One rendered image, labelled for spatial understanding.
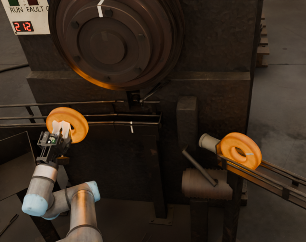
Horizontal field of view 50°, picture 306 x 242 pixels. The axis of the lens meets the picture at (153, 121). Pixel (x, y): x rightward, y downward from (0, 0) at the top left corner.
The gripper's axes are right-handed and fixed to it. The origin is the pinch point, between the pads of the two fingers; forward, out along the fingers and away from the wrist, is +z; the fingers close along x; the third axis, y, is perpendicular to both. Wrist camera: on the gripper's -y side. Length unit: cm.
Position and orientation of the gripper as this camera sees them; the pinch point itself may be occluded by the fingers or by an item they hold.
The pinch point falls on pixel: (65, 122)
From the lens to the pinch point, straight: 126.7
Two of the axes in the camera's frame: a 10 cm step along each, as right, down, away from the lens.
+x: -9.8, -0.2, 2.1
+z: 1.3, -8.4, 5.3
